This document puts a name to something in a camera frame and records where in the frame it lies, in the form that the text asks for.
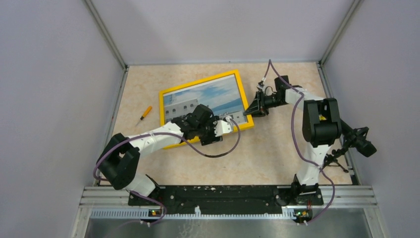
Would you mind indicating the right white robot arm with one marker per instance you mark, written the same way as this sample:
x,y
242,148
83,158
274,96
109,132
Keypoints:
x,y
321,126

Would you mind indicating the white cable duct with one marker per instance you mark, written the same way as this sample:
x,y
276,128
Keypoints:
x,y
146,214

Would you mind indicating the black mini tripod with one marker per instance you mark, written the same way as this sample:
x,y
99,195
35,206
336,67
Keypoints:
x,y
331,160

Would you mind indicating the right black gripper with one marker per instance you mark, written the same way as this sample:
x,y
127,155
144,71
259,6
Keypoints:
x,y
256,108

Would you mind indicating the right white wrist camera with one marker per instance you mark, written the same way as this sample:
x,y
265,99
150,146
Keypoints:
x,y
265,89

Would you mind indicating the yellow picture frame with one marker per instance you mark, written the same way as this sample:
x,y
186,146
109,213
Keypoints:
x,y
208,108

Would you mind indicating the building and sky photo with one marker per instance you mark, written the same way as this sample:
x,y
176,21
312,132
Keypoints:
x,y
223,94

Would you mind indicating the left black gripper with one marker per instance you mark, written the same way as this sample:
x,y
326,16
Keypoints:
x,y
212,138

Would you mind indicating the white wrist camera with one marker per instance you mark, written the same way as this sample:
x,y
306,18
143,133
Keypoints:
x,y
265,89
223,127

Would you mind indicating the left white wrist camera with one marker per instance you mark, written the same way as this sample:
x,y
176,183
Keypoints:
x,y
223,127

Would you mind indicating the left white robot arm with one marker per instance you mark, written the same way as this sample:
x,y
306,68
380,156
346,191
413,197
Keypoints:
x,y
119,161

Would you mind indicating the orange handled screwdriver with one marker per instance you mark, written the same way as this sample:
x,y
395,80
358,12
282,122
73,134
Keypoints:
x,y
146,112

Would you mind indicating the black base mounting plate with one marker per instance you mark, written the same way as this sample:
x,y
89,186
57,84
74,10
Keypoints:
x,y
227,199

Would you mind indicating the aluminium front rail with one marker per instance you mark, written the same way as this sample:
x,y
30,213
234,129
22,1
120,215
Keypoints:
x,y
346,196

